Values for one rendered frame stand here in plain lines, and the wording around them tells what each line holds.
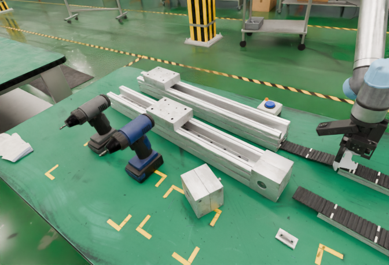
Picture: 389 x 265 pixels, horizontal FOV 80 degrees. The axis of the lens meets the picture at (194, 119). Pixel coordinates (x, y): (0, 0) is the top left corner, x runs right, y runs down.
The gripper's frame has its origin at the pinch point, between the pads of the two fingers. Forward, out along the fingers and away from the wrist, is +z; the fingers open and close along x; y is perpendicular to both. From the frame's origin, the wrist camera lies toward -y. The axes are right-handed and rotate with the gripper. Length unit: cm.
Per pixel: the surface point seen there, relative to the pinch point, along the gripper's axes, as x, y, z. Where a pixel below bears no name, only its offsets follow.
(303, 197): -19.8, -3.3, -0.4
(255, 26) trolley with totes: 250, -164, 50
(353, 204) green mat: -10.9, 8.5, 3.1
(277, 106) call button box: 14.5, -27.6, -2.9
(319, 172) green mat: -5.1, -3.1, 3.1
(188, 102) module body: -5, -61, -3
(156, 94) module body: -5, -84, 0
